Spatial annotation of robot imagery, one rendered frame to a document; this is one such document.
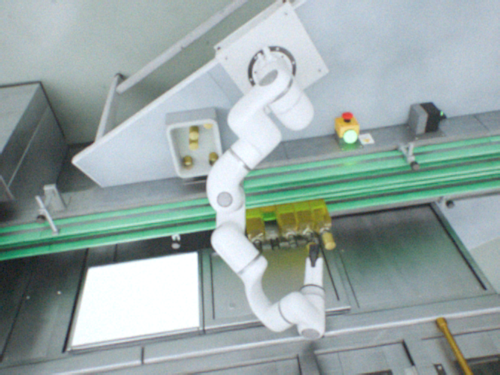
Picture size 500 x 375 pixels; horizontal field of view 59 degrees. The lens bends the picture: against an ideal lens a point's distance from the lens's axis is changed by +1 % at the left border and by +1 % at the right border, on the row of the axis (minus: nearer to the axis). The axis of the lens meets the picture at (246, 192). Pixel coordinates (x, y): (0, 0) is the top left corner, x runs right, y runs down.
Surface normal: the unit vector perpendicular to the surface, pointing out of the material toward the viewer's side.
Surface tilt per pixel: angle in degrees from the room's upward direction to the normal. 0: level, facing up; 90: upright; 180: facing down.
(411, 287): 90
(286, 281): 90
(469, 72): 0
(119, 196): 90
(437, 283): 90
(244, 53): 4
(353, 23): 0
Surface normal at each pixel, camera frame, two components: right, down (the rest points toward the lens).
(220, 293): -0.09, -0.76
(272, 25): 0.17, 0.60
